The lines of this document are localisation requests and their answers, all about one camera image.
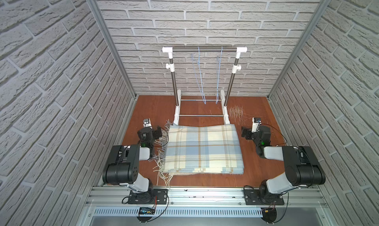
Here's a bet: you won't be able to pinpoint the plaid blue cream scarf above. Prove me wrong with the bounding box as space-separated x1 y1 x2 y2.
153 122 244 186

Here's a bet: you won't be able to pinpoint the blue wire hanger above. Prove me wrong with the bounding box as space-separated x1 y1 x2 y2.
191 47 207 104
215 47 223 104

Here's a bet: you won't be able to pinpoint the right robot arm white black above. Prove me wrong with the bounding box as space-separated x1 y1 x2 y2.
241 126 326 205

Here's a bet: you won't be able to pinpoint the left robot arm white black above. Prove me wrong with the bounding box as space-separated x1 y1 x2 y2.
102 127 162 204

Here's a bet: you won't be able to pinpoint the loose scarf fringe threads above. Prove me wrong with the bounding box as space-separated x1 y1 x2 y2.
228 106 252 126

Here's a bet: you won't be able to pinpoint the metal clothes rack white joints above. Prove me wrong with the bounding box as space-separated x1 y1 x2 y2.
161 46 248 126

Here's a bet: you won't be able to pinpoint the right round black connector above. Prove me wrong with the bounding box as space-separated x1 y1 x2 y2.
261 208 277 224

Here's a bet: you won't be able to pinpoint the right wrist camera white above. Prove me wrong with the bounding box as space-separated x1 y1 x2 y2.
252 117 262 133

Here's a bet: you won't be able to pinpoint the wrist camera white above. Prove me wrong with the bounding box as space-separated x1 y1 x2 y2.
143 118 152 129
252 117 262 133

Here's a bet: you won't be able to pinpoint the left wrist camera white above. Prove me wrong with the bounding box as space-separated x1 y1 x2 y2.
143 118 152 129

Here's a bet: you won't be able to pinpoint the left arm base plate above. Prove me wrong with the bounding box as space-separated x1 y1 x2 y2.
126 188 168 205

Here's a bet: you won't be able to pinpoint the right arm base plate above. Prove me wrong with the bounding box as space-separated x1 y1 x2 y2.
243 186 284 206

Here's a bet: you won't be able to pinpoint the left controller board with wires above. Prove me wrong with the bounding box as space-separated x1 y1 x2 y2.
137 192 169 224

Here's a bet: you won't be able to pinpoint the aluminium front rail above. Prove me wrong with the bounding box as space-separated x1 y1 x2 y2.
82 186 330 223

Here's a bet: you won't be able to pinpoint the left corner aluminium post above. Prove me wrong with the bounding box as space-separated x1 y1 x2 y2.
86 0 137 99

